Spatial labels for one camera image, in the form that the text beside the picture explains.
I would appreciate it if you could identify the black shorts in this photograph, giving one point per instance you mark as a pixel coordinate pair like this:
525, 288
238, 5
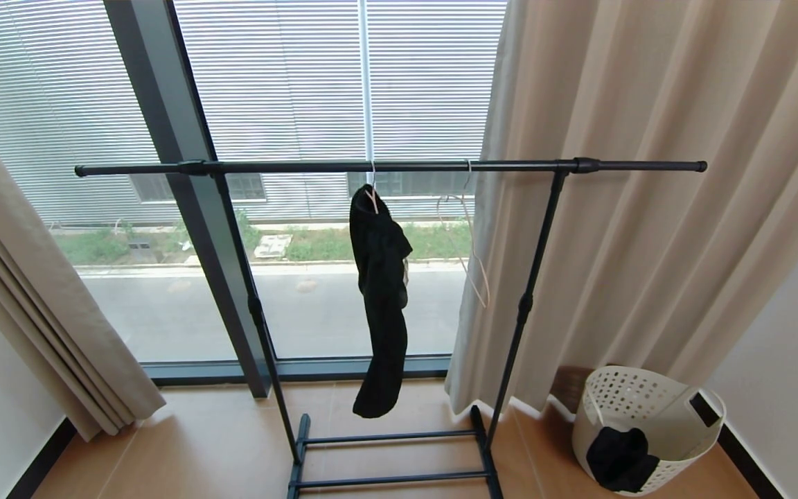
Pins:
382, 312

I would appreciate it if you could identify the pink clothes hanger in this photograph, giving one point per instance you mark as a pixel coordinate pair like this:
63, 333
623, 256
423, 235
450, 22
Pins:
373, 180
469, 177

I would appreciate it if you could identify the black garment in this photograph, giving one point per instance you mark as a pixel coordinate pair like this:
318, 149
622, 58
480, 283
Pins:
617, 457

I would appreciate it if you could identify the black clothes rack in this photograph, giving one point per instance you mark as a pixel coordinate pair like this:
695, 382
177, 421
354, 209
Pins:
302, 166

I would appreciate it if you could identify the white laundry basket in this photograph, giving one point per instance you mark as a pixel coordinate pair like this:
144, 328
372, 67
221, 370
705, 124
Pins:
621, 398

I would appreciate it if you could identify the window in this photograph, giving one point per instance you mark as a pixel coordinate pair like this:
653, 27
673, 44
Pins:
288, 83

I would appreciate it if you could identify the beige curtain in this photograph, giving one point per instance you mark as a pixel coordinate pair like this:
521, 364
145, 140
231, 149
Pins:
648, 83
18, 277

